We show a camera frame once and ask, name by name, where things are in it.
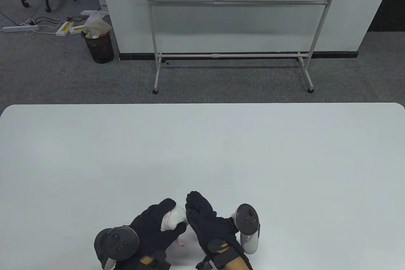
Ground black mesh trash bin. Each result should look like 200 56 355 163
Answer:
81 29 115 64

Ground person's right forearm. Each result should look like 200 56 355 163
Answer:
221 257 250 270

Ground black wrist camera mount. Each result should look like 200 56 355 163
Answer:
195 238 253 270
139 249 173 270

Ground white power strip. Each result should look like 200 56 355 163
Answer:
3 24 40 33

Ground white handheld controller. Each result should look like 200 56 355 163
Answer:
94 226 140 270
232 204 261 255

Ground person's right hand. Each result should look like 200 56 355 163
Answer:
185 191 238 252

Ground black floor cable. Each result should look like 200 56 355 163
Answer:
34 15 83 26

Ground white pink-edged dish cloth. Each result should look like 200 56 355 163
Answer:
160 205 190 248

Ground white floor cable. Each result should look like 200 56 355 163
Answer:
19 18 39 36

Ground translucent plastic trash bag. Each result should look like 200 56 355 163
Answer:
80 9 112 39

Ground person's left hand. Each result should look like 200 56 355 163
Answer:
129 198 187 262

